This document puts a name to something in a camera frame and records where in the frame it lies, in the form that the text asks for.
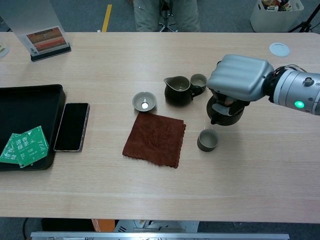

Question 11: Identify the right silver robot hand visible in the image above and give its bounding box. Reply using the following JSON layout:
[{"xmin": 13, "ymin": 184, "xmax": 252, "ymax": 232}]
[{"xmin": 206, "ymin": 54, "xmax": 275, "ymax": 117}]

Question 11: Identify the orange object under table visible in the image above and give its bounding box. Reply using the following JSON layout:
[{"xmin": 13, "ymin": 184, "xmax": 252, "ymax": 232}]
[{"xmin": 91, "ymin": 218, "xmax": 116, "ymax": 232}]

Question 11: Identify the acrylic sign with black base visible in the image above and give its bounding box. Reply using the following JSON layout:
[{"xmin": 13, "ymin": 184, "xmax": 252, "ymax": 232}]
[{"xmin": 0, "ymin": 0, "xmax": 72, "ymax": 63}]

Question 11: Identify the black box under table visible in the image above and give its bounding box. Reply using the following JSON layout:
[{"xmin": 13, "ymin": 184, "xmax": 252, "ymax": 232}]
[{"xmin": 41, "ymin": 218, "xmax": 97, "ymax": 232}]

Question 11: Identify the aluminium rail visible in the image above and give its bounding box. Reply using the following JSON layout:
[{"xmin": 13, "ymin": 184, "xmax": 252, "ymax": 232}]
[{"xmin": 30, "ymin": 231, "xmax": 290, "ymax": 240}]

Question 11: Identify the grey-green teacup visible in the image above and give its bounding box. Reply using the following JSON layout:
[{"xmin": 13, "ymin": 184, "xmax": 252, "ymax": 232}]
[
  {"xmin": 190, "ymin": 73, "xmax": 208, "ymax": 92},
  {"xmin": 196, "ymin": 128, "xmax": 220, "ymax": 152}
]

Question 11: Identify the white round dish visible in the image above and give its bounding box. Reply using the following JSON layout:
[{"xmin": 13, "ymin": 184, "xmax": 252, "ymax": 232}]
[{"xmin": 0, "ymin": 39, "xmax": 10, "ymax": 59}]

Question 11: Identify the flower-shaped grey-green bowl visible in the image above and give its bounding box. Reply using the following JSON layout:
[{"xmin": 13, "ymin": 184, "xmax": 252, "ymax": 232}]
[{"xmin": 131, "ymin": 91, "xmax": 158, "ymax": 113}]

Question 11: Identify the white storage bin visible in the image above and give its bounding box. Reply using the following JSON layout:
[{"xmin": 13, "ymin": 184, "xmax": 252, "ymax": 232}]
[{"xmin": 249, "ymin": 0, "xmax": 305, "ymax": 33}]

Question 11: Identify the brown tea cloth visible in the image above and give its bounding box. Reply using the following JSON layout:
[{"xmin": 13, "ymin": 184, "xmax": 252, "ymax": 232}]
[{"xmin": 122, "ymin": 112, "xmax": 187, "ymax": 169}]

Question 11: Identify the black plastic tray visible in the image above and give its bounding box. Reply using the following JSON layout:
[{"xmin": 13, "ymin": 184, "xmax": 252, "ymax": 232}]
[{"xmin": 0, "ymin": 83, "xmax": 67, "ymax": 172}]

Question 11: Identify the black tripod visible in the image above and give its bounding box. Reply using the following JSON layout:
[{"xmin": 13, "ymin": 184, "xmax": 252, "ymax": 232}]
[{"xmin": 287, "ymin": 0, "xmax": 320, "ymax": 33}]

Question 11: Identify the black smartphone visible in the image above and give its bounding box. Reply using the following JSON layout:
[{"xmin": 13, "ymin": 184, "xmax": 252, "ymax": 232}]
[{"xmin": 53, "ymin": 102, "xmax": 91, "ymax": 153}]

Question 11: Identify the seated person in khaki trousers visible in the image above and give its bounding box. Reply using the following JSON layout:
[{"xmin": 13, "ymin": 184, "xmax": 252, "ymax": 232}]
[{"xmin": 133, "ymin": 0, "xmax": 201, "ymax": 33}]

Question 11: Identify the black pitcher with spout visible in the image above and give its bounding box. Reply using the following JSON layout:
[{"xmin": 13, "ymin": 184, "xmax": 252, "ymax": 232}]
[{"xmin": 163, "ymin": 75, "xmax": 204, "ymax": 107}]

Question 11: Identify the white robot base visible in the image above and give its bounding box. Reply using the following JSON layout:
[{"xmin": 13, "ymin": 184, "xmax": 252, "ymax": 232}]
[{"xmin": 113, "ymin": 219, "xmax": 200, "ymax": 233}]

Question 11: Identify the black teapot with handle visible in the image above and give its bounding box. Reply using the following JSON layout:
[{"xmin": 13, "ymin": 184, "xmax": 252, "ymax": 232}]
[{"xmin": 206, "ymin": 96, "xmax": 245, "ymax": 127}]

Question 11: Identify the metal chair base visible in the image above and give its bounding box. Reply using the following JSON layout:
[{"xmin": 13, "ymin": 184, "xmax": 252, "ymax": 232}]
[{"xmin": 157, "ymin": 0, "xmax": 179, "ymax": 33}]

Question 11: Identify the green tea packet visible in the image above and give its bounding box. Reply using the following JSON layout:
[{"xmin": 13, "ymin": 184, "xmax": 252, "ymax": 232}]
[
  {"xmin": 0, "ymin": 133, "xmax": 22, "ymax": 165},
  {"xmin": 11, "ymin": 125, "xmax": 49, "ymax": 169}
]

